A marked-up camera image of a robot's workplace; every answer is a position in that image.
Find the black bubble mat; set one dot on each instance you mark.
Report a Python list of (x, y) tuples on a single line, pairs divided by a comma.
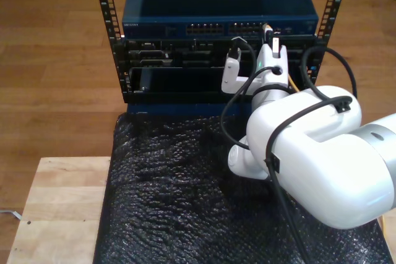
[(170, 199)]

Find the blue rack base plate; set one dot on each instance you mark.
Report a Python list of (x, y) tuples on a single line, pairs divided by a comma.
[(185, 109)]

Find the black rack server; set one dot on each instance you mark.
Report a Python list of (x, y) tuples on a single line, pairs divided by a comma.
[(185, 57)]

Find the black rack shelf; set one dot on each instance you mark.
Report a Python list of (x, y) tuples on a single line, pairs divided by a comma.
[(185, 81)]

